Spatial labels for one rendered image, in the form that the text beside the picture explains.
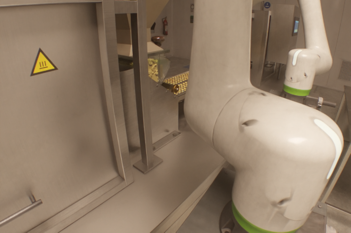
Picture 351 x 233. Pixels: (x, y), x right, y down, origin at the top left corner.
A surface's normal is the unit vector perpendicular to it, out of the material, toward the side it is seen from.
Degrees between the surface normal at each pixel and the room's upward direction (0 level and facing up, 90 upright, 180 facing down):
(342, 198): 0
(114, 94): 90
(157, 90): 90
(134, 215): 0
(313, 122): 10
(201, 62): 85
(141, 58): 90
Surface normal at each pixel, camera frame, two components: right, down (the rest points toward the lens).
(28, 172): 0.76, 0.26
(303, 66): -0.38, 0.36
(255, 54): -0.64, 0.31
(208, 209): 0.00, -0.91
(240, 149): -0.89, 0.15
